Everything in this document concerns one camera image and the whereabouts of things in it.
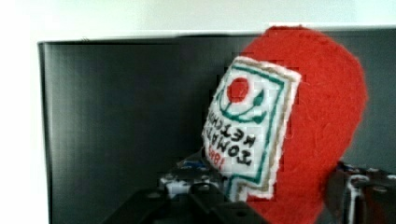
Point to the black toy oven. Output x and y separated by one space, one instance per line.
118 113

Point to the red felt ketchup bottle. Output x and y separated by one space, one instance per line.
282 116

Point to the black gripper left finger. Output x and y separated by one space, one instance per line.
190 193

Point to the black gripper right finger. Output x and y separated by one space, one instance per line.
357 195

